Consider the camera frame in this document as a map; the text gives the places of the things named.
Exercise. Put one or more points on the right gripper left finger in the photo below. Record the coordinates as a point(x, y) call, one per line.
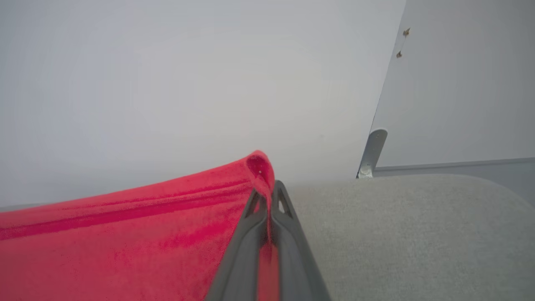
point(240, 259)

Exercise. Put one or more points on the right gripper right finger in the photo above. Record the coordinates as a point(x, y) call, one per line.
point(296, 259)

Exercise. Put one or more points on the red and white garment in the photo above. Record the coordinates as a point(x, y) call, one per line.
point(125, 242)

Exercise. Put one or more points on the grey baseboard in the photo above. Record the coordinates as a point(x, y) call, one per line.
point(501, 171)

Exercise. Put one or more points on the silver metal bracket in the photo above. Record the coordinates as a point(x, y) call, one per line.
point(374, 150)

